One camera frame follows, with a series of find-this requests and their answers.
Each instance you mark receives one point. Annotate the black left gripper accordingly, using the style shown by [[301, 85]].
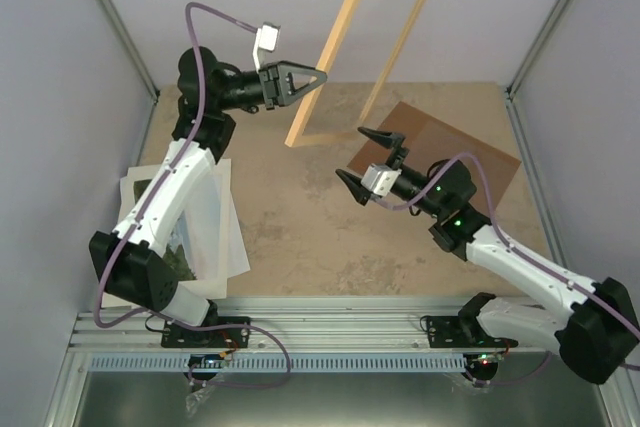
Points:
[[276, 83]]

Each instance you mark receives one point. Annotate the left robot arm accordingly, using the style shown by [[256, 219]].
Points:
[[128, 261]]

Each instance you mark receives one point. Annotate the aluminium corner post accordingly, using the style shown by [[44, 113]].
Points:
[[117, 24], [543, 36]]

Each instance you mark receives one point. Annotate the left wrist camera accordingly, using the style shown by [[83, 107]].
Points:
[[265, 41]]

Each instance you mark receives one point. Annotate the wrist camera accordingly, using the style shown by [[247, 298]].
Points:
[[265, 41], [379, 179]]

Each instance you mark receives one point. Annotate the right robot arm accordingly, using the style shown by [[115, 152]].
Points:
[[591, 326]]

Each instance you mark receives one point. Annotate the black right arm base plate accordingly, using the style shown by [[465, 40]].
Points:
[[452, 332]]

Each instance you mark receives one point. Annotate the landscape photo print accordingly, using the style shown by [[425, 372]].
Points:
[[185, 257]]

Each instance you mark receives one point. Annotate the left aluminium corner post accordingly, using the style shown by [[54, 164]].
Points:
[[117, 24]]

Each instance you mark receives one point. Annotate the slotted grey cable duct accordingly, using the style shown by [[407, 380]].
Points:
[[277, 363]]

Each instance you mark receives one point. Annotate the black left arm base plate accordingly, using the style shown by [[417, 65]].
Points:
[[235, 335]]

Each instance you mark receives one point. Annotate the right aluminium corner post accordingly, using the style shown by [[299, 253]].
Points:
[[543, 36]]

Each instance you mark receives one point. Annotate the aluminium mounting rail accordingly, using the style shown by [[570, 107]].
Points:
[[302, 324]]

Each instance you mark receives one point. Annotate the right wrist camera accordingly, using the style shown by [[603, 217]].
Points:
[[379, 179]]

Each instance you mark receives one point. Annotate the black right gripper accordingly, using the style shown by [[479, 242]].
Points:
[[387, 139]]

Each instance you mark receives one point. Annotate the brown backing board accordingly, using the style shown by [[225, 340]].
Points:
[[430, 140]]

